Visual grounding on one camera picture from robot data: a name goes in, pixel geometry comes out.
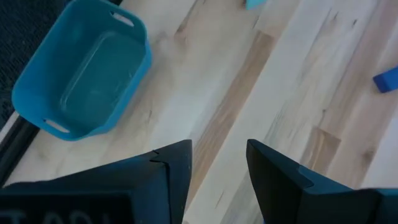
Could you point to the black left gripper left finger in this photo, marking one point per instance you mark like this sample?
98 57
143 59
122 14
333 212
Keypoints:
130 186

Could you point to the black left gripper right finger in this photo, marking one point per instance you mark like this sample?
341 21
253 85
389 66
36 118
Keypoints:
298 193

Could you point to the light cyan block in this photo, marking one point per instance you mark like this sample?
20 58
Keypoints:
255 3

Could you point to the teal plastic bin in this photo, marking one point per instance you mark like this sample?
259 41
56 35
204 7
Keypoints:
90 74

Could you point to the dark blue rectangular block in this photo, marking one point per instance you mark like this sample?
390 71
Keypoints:
388 80

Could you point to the black mesh computer case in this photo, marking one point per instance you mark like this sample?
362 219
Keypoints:
18 34

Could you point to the black aluminium table frame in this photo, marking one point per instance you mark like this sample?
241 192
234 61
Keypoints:
15 146

